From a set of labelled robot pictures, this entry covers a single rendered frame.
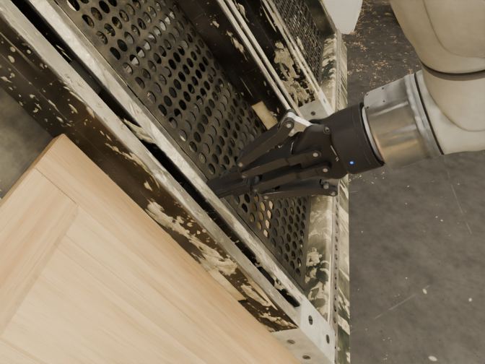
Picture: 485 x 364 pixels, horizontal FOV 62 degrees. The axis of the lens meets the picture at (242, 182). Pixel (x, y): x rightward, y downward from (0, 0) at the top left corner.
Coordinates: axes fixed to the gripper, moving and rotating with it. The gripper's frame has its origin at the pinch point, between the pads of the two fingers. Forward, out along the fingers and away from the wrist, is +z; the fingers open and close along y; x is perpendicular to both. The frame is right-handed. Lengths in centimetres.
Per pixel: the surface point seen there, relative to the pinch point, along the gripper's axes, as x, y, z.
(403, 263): -88, -139, 15
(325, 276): -11.0, -37.8, 4.2
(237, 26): -37.0, 8.2, 1.9
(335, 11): -347, -102, 41
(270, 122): -36.1, -13.3, 7.1
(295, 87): -59, -19, 6
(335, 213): -30, -40, 3
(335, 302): -6.5, -40.7, 3.1
